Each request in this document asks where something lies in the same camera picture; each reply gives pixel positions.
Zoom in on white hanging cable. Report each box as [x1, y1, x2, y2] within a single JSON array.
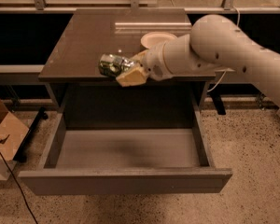
[[206, 7, 242, 94]]

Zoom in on white paper bowl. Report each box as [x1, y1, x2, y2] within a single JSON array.
[[140, 32, 176, 49]]

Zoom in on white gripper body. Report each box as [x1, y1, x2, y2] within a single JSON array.
[[143, 43, 173, 81]]

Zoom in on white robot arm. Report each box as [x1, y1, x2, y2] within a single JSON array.
[[117, 15, 280, 118]]

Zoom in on open grey top drawer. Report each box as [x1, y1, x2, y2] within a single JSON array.
[[19, 92, 232, 195]]

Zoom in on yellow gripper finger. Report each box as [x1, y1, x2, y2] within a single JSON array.
[[132, 49, 147, 63], [116, 64, 148, 87]]

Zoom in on black table leg foot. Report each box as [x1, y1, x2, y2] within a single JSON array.
[[209, 87, 226, 115]]

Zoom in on grey cabinet with top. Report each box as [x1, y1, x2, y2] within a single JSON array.
[[39, 9, 212, 130]]

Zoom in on black stand foot left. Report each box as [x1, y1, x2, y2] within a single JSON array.
[[13, 106, 48, 162]]

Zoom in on crushed green soda can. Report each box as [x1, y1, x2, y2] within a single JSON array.
[[98, 54, 135, 77]]

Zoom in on cardboard box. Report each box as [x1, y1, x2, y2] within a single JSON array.
[[0, 99, 29, 181]]

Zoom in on black floor cable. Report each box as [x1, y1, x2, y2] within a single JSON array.
[[0, 137, 39, 224]]

